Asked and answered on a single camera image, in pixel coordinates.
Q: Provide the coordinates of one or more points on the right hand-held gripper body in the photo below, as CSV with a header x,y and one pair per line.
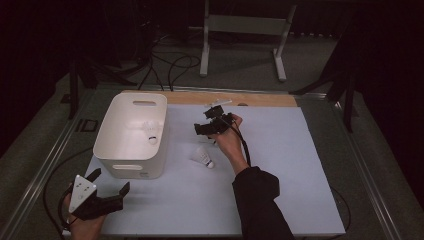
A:
x,y
221,124

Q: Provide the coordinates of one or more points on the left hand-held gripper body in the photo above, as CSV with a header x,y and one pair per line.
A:
x,y
96,206

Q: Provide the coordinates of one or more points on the white plastic bin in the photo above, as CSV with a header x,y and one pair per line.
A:
x,y
126,143

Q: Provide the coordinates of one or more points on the person's right hand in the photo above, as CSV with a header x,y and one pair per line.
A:
x,y
230,146

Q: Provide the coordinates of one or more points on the person's left hand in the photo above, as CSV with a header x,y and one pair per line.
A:
x,y
85,230

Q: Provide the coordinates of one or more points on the black floor socket plate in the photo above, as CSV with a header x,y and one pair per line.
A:
x,y
86,125

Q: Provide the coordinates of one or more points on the light blue table mat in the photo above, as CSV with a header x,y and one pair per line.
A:
x,y
283,150

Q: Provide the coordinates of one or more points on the black stand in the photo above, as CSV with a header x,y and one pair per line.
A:
x,y
73,93
349,106

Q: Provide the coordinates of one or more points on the white metal stand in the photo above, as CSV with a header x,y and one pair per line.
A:
x,y
246,25

